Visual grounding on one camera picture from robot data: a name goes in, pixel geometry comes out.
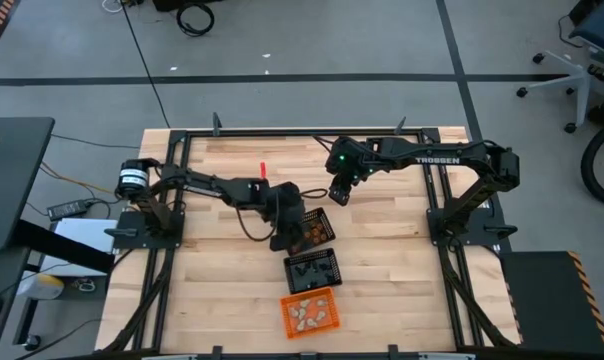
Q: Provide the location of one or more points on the orange slotted plastic basket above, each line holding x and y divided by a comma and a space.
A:
288, 306

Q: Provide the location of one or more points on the black desk crossbeam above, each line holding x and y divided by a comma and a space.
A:
62, 246

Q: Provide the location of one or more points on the white yellow bottle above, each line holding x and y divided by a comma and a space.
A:
42, 287

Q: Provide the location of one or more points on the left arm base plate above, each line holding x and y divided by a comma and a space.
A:
127, 243

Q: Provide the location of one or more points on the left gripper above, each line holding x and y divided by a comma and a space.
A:
284, 207

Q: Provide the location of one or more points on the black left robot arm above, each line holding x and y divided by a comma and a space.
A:
207, 186

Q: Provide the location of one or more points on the black slotted plastic basket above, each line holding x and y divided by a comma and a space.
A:
319, 277
318, 220

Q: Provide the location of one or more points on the black frame post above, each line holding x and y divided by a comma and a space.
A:
392, 352
400, 127
216, 125
216, 352

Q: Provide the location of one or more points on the metal carabiner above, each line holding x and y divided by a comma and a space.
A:
79, 285

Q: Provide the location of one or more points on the black power adapter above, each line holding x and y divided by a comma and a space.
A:
67, 210

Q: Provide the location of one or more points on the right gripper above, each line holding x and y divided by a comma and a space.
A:
344, 180

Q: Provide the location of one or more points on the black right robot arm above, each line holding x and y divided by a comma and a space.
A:
437, 160

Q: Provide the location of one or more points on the small pale skull decoration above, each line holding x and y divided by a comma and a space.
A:
304, 303
300, 326
311, 323
294, 312
321, 316
302, 315
322, 302

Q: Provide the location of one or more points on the black desk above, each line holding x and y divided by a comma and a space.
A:
12, 180

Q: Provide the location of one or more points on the black floor equipment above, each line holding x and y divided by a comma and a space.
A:
167, 4

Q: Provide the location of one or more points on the black hazard-striped platform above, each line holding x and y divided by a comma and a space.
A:
547, 300

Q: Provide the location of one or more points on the black aluminium table frame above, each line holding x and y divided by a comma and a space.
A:
282, 133

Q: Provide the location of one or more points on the white box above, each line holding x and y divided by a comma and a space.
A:
82, 232

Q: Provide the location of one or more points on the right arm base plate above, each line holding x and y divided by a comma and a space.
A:
482, 239

